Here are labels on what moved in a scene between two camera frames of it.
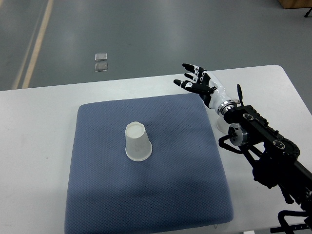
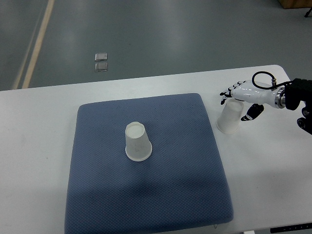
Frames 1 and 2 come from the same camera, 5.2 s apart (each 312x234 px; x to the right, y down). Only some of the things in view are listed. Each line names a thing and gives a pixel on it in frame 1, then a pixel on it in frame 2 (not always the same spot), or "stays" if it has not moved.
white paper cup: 138,146 stays
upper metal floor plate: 101,56 stays
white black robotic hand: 209,87 -> 255,92
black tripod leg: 307,13 stays
